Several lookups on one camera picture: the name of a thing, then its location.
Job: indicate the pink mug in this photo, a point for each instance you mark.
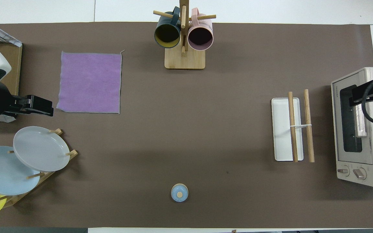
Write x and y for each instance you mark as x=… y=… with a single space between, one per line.
x=200 y=37

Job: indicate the purple and grey towel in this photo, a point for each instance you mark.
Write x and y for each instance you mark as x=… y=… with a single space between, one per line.
x=89 y=82

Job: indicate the wooden mug tree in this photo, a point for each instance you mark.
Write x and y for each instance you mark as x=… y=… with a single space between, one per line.
x=185 y=61

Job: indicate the wooden plate rack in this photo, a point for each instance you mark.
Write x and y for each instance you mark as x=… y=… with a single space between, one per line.
x=73 y=154

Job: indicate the white towel rack wooden bars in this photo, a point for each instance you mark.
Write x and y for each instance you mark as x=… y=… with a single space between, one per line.
x=282 y=129

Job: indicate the grey plate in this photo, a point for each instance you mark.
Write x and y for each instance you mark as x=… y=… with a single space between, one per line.
x=40 y=149

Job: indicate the blue bell wooden knob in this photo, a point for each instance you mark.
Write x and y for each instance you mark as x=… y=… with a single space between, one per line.
x=179 y=193

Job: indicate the brown table mat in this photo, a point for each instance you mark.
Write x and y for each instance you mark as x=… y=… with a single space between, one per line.
x=186 y=129

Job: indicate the light blue plate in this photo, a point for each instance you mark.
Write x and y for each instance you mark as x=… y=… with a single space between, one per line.
x=2 y=174

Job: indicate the wooden shelf box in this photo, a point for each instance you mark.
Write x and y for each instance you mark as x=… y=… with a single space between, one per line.
x=11 y=64

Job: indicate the dark teal mug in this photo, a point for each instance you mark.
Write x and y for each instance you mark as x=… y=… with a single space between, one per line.
x=167 y=34

